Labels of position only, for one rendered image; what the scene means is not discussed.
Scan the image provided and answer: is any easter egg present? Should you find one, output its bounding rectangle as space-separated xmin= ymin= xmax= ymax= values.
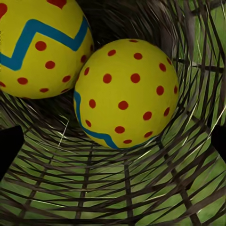
xmin=0 ymin=0 xmax=95 ymax=99
xmin=73 ymin=38 xmax=179 ymax=150

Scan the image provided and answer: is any wicker basket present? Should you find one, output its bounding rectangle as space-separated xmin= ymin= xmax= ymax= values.
xmin=0 ymin=0 xmax=226 ymax=226

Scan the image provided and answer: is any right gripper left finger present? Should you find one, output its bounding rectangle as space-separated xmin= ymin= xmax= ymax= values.
xmin=0 ymin=125 xmax=25 ymax=180

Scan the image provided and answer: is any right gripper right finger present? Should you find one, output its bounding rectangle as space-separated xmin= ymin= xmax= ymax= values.
xmin=211 ymin=125 xmax=226 ymax=163

